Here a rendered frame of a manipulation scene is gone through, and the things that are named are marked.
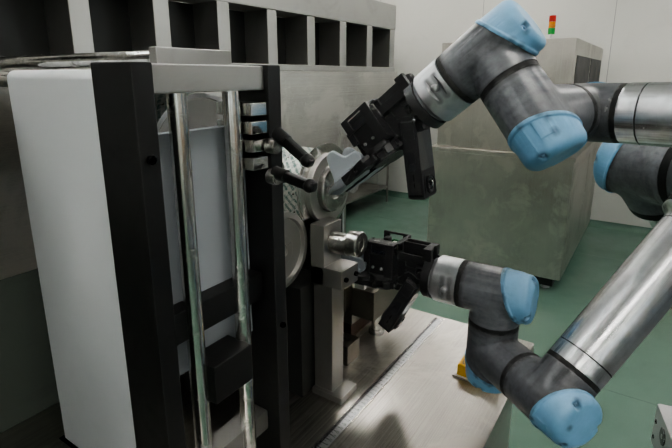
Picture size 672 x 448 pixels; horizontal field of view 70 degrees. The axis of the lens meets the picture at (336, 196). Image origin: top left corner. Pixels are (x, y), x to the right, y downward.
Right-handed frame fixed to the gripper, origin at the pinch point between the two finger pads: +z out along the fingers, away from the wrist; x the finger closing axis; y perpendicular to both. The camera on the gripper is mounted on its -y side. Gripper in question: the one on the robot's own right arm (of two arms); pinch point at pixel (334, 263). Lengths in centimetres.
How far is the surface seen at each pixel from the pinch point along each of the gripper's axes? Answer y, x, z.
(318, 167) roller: 20.0, 9.6, -3.5
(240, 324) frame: 9.8, 38.8, -14.6
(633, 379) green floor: -109, -180, -54
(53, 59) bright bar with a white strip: 36, 38, 15
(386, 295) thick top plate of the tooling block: -8.5, -9.1, -6.5
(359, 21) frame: 49, -59, 30
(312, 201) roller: 14.9, 11.3, -3.5
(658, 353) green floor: -109, -213, -64
